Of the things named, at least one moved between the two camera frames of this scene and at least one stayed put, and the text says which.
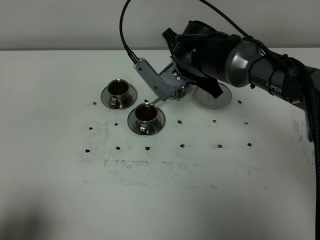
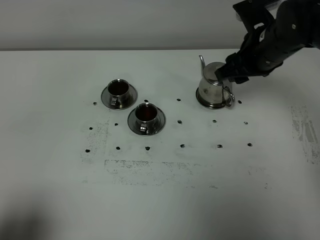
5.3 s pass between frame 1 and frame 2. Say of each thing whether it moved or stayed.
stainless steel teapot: moved
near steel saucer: stayed
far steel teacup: stayed
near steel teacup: stayed
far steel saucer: stayed
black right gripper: moved
